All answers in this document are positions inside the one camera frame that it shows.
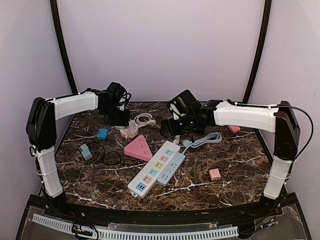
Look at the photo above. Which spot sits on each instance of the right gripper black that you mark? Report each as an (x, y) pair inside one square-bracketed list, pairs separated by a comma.
[(173, 131)]

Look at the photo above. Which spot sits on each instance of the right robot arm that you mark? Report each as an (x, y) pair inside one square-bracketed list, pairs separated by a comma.
[(278, 119)]

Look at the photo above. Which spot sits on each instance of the blue power strip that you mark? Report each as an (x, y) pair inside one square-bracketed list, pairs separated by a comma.
[(171, 169)]

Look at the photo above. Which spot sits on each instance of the white slotted cable duct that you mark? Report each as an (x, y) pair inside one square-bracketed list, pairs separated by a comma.
[(121, 231)]

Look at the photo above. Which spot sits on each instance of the pink white round socket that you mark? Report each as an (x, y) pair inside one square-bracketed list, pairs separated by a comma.
[(129, 132)]

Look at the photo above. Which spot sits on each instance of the right black frame post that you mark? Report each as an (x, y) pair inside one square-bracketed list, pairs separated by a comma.
[(259, 50)]

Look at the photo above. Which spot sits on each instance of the salmon pink charger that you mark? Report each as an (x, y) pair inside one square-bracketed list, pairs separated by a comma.
[(214, 174)]

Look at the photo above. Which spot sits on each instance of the black frame post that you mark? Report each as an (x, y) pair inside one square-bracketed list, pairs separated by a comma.
[(62, 46), (259, 50)]

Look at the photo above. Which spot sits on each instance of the left black frame post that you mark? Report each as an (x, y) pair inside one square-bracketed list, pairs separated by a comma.
[(62, 46)]

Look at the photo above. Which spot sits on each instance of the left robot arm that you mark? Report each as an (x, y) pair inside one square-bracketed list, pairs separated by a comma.
[(42, 132)]

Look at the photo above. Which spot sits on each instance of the black front rail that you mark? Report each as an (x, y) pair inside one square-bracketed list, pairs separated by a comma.
[(232, 214)]

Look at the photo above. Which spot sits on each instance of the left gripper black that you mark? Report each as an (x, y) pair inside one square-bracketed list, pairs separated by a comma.
[(124, 121)]

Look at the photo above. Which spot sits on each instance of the white multicolour power strip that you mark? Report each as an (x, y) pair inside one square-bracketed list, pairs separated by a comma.
[(144, 181)]

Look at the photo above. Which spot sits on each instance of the pink triangular power hub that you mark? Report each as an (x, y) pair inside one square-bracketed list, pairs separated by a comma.
[(138, 149)]

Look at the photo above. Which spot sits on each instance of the pink plug adapter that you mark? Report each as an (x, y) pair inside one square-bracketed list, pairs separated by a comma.
[(234, 129)]

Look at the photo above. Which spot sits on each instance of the blue plug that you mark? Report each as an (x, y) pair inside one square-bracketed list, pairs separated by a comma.
[(102, 134)]

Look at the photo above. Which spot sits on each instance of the green USB charger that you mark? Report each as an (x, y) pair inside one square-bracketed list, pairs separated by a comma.
[(83, 147)]

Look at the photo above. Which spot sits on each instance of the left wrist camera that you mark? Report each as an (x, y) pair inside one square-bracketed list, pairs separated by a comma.
[(118, 95)]

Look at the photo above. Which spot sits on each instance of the grey-blue charger cube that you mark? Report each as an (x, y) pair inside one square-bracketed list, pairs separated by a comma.
[(87, 155)]

